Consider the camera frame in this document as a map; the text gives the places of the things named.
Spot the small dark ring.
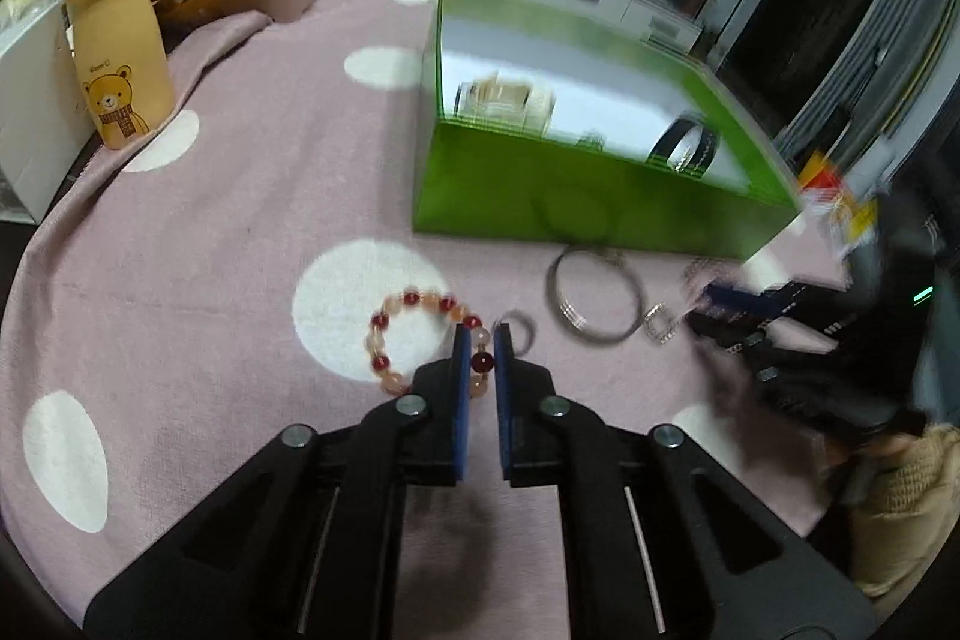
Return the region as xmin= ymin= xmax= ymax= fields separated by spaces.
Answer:
xmin=494 ymin=308 xmax=539 ymax=357

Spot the red pink bead bracelet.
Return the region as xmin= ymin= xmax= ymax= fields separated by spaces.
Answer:
xmin=364 ymin=286 xmax=498 ymax=396

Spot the person's right hand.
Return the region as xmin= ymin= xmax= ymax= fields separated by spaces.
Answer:
xmin=857 ymin=434 xmax=921 ymax=459

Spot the silver bangle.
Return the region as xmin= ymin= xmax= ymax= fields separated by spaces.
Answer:
xmin=545 ymin=245 xmax=647 ymax=347

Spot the yellow shopping bag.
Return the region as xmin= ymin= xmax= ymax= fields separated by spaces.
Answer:
xmin=797 ymin=151 xmax=877 ymax=247

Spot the black smart watch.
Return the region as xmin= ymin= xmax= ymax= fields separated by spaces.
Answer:
xmin=647 ymin=113 xmax=721 ymax=179

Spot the pink polka dot tablecloth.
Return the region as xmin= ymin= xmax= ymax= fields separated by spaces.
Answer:
xmin=2 ymin=0 xmax=823 ymax=619

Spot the green cardboard box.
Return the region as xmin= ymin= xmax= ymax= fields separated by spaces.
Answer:
xmin=412 ymin=0 xmax=800 ymax=260

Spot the cream wrist watch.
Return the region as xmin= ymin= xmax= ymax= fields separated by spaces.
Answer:
xmin=454 ymin=73 xmax=556 ymax=135

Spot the white storage box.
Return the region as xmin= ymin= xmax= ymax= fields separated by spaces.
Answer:
xmin=0 ymin=0 xmax=94 ymax=224

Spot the yellow bear bottle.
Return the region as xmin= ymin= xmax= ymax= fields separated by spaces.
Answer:
xmin=65 ymin=0 xmax=176 ymax=149

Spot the small crystal ring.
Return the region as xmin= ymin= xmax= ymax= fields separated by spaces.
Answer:
xmin=639 ymin=300 xmax=680 ymax=346

